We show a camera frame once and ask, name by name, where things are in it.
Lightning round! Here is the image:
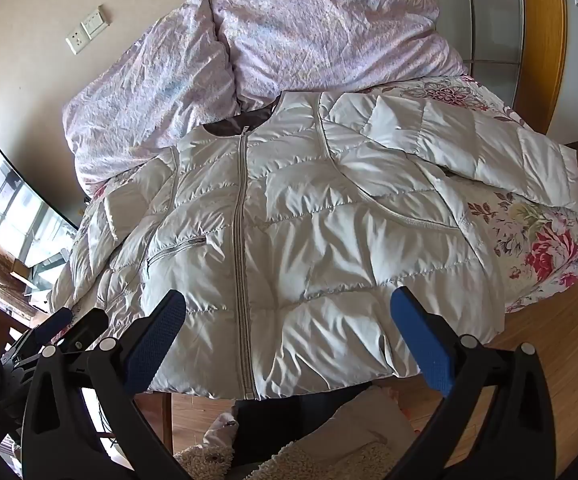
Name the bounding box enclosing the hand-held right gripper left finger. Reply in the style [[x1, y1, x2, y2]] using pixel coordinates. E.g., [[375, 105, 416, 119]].
[[20, 289, 187, 480]]

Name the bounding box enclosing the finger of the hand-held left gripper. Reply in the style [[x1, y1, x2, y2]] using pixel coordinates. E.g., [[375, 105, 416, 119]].
[[0, 306, 74, 367], [44, 307, 110, 361]]

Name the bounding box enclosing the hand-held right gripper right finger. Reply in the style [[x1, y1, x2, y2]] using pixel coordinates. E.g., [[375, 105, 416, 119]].
[[390, 286, 556, 480]]

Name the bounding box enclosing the white puffer jacket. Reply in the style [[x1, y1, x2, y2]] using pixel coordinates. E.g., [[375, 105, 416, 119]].
[[51, 85, 578, 401]]

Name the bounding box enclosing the wooden bed leg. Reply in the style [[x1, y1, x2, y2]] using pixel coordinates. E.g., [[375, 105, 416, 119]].
[[161, 392, 176, 455]]

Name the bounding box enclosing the person's beige fleece clothing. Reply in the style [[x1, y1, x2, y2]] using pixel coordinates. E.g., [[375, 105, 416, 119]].
[[173, 385, 422, 480]]

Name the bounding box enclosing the floral bed sheet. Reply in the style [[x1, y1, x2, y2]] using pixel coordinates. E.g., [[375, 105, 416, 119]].
[[71, 74, 578, 313]]

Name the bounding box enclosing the pink crinkled pillow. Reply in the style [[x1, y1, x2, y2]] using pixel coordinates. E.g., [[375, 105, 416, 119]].
[[210, 0, 471, 102], [63, 0, 241, 197]]

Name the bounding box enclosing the orange framed door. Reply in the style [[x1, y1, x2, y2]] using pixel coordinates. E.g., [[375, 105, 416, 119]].
[[409, 0, 570, 137]]

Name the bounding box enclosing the glass door with grid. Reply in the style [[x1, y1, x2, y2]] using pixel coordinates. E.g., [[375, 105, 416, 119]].
[[426, 0, 526, 107]]

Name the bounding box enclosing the white wall socket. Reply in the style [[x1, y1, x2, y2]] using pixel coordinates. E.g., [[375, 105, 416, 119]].
[[66, 27, 90, 56]]

